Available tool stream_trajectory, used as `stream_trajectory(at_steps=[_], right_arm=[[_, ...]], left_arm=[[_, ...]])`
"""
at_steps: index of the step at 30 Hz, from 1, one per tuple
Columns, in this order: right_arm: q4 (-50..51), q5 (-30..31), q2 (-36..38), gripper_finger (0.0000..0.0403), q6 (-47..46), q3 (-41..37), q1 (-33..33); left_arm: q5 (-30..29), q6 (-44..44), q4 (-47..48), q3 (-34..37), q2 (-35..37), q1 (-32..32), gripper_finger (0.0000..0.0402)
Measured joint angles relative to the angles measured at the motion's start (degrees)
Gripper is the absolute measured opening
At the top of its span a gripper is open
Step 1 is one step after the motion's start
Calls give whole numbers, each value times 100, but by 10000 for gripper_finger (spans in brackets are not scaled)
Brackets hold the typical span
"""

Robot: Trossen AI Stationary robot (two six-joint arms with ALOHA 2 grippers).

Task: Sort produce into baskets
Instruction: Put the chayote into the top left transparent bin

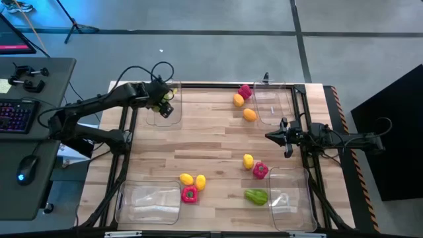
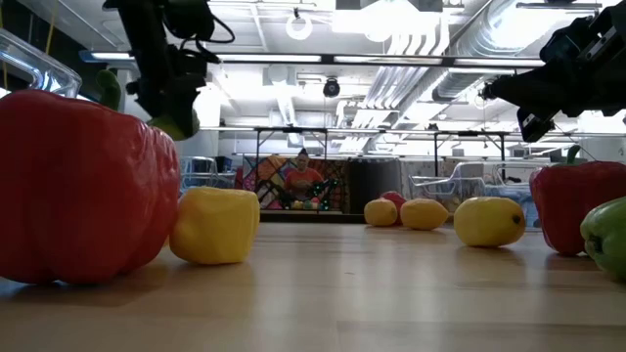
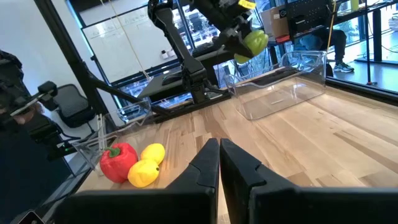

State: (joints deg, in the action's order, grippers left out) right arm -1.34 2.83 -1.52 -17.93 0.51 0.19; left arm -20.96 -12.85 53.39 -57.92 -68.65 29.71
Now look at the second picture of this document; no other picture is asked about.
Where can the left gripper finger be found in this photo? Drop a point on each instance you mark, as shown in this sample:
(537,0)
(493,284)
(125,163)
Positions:
(183,122)

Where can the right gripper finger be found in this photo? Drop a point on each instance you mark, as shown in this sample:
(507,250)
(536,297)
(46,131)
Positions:
(518,90)
(535,124)

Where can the green bell pepper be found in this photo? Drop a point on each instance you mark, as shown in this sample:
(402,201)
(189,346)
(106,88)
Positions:
(160,126)
(609,239)

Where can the red bell pepper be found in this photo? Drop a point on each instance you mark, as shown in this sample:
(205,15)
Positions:
(567,205)
(395,197)
(83,186)

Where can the yellow lemon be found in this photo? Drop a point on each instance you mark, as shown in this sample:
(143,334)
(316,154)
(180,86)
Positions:
(215,225)
(489,222)
(379,213)
(423,215)

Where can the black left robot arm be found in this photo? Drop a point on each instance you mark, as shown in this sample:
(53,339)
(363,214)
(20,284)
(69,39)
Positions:
(142,24)

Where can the clear plastic bin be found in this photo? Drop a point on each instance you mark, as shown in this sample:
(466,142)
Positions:
(440,186)
(44,68)
(195,171)

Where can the overhead light bar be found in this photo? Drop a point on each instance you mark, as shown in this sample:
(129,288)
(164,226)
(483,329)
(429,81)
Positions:
(269,58)

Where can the person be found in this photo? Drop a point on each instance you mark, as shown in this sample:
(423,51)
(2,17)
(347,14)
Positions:
(303,178)

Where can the black background screen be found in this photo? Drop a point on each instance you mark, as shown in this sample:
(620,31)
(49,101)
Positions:
(369,178)

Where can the black background rig frame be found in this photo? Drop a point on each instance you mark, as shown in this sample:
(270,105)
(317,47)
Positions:
(293,130)

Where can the black overhead camera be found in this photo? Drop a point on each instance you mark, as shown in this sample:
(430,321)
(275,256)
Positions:
(331,88)

